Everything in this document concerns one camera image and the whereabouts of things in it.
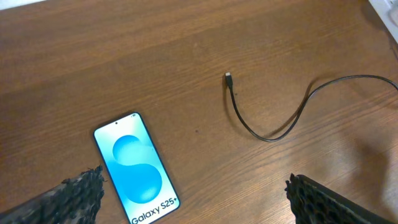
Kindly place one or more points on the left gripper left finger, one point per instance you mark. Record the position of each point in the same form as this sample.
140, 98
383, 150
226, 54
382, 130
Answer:
74, 200

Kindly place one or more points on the white power strip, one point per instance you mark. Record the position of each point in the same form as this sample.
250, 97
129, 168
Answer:
387, 11

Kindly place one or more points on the blue Samsung Galaxy smartphone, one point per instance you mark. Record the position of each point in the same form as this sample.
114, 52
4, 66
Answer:
136, 170

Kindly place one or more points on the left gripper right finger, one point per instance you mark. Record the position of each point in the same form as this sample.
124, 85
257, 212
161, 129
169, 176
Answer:
313, 203

